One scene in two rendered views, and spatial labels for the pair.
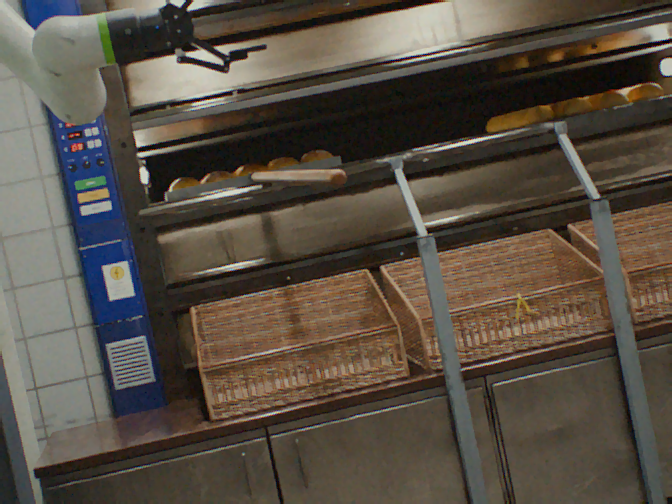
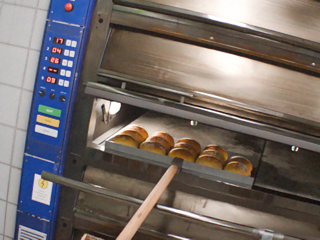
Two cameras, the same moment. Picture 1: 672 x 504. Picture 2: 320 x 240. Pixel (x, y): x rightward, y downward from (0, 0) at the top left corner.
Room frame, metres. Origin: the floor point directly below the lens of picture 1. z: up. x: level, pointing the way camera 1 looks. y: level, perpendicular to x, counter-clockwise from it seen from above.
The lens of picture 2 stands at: (1.80, -0.35, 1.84)
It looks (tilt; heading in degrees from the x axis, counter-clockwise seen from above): 13 degrees down; 17
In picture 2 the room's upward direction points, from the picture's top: 12 degrees clockwise
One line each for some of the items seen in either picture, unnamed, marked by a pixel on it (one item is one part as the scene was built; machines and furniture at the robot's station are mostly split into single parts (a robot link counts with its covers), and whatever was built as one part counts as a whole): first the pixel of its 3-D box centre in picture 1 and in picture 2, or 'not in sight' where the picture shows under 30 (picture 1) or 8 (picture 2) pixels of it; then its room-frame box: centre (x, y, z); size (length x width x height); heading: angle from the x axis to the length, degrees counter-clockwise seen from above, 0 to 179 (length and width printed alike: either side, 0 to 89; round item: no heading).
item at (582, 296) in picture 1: (493, 295); not in sight; (3.72, -0.42, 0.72); 0.56 x 0.49 x 0.28; 97
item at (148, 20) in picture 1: (167, 27); not in sight; (2.36, 0.21, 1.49); 0.09 x 0.07 x 0.08; 97
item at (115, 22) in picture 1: (127, 35); not in sight; (2.35, 0.29, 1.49); 0.12 x 0.06 x 0.09; 7
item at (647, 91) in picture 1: (569, 108); not in sight; (4.49, -0.90, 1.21); 0.61 x 0.48 x 0.06; 6
